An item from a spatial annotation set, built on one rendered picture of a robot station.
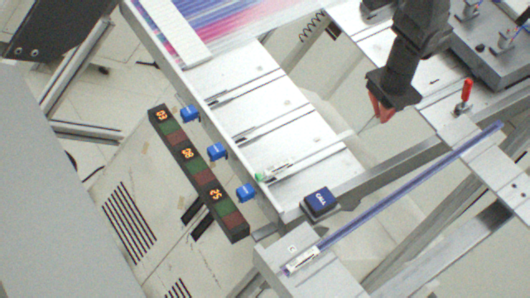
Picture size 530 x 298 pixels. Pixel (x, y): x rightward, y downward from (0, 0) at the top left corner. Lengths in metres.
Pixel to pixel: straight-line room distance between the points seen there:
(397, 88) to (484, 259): 1.95
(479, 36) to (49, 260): 0.99
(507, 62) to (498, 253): 1.74
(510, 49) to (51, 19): 1.04
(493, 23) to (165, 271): 1.01
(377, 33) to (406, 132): 1.81
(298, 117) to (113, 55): 1.61
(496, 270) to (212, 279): 1.65
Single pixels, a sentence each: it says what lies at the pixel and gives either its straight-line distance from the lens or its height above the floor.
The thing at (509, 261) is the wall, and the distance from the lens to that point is 3.30.
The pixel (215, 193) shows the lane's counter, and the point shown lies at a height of 0.66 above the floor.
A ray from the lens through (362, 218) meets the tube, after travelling 1.30.
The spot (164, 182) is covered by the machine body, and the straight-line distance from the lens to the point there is 2.05.
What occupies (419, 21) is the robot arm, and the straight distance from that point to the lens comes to 1.34.
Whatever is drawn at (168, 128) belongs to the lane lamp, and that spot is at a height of 0.66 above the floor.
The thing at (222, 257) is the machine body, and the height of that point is 0.37.
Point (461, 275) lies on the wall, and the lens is 3.38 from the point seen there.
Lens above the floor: 1.31
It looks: 21 degrees down
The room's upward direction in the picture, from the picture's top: 40 degrees clockwise
